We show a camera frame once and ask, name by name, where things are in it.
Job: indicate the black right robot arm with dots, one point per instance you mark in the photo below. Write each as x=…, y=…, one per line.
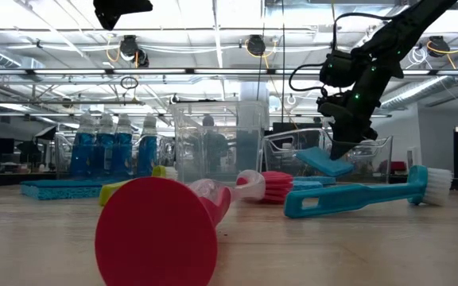
x=404, y=28

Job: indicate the clear deep plastic bin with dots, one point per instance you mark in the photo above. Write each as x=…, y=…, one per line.
x=189, y=139

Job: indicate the red suction cup dish brush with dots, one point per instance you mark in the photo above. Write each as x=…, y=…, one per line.
x=155, y=234

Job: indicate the dark blue sponge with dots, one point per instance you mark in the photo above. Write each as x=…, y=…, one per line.
x=62, y=190

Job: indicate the blue dish soap bottle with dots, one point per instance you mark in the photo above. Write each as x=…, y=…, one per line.
x=105, y=155
x=122, y=155
x=82, y=155
x=146, y=155

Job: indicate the person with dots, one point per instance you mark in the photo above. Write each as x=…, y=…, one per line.
x=215, y=147

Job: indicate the light blue sponge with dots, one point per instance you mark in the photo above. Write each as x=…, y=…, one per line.
x=306, y=186
x=324, y=179
x=324, y=163

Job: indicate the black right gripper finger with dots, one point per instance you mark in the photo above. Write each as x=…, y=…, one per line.
x=338, y=147

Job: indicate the blue dish brush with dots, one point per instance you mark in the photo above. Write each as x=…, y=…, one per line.
x=352, y=198

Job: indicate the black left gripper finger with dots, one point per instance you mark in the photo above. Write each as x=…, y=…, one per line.
x=113, y=10

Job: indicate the green dish brush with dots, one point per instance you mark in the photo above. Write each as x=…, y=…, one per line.
x=111, y=192

